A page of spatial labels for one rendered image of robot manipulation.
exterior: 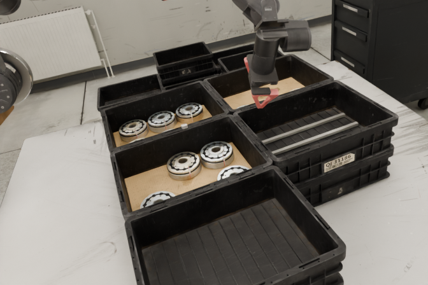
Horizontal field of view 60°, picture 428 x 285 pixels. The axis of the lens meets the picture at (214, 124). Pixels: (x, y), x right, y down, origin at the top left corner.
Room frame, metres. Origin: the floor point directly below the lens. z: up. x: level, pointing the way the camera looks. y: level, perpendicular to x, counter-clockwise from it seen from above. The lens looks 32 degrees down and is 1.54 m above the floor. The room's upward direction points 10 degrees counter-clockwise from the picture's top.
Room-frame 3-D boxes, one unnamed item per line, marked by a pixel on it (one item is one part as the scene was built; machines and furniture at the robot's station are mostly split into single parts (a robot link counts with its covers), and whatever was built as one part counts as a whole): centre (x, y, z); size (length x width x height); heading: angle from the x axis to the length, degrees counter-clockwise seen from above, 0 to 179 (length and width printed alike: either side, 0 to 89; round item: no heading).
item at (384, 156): (0.93, -0.29, 0.76); 0.40 x 0.30 x 0.12; 105
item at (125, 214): (0.83, 0.09, 0.92); 0.40 x 0.30 x 0.02; 105
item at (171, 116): (1.19, 0.19, 0.86); 0.10 x 0.10 x 0.01
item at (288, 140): (0.93, -0.29, 0.87); 0.40 x 0.30 x 0.11; 105
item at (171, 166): (0.90, 0.11, 0.86); 0.10 x 0.10 x 0.01
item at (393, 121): (0.93, -0.29, 0.92); 0.40 x 0.30 x 0.02; 105
